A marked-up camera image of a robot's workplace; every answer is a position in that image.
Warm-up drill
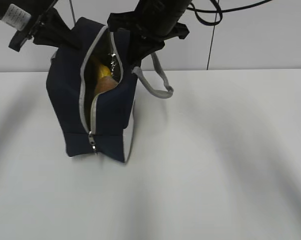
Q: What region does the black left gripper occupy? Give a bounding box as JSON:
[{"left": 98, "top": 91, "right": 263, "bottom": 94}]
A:
[{"left": 7, "top": 0, "right": 82, "bottom": 52}]

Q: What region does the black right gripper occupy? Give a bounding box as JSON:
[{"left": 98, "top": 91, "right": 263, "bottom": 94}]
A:
[{"left": 107, "top": 0, "right": 190, "bottom": 67}]

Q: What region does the yellow banana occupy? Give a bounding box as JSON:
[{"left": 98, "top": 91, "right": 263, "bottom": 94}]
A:
[{"left": 89, "top": 56, "right": 112, "bottom": 81}]

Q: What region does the brown bread roll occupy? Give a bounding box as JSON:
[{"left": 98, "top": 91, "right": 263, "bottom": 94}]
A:
[{"left": 94, "top": 76, "right": 118, "bottom": 96}]

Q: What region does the navy blue lunch bag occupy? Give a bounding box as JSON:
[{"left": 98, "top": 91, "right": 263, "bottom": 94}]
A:
[{"left": 46, "top": 17, "right": 174, "bottom": 163}]

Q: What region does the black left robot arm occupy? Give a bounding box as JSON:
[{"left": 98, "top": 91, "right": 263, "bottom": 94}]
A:
[{"left": 0, "top": 0, "right": 82, "bottom": 52}]

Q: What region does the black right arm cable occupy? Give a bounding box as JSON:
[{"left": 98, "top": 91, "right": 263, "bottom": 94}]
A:
[{"left": 186, "top": 0, "right": 274, "bottom": 26}]

